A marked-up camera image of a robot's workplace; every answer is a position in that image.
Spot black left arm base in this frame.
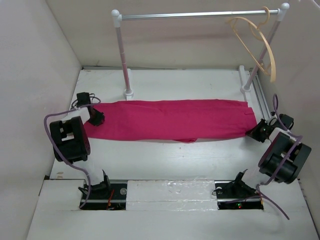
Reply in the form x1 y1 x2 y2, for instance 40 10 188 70
80 182 128 211

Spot white clothes rack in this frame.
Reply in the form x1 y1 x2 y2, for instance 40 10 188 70
111 2 290 100

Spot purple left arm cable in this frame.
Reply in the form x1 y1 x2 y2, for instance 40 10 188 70
43 93 102 210

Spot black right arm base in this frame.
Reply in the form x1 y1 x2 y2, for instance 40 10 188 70
211 170 264 210

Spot pink trousers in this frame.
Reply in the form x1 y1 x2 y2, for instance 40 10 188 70
84 99 257 143

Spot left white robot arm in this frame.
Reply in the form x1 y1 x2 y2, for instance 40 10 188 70
45 92 112 199

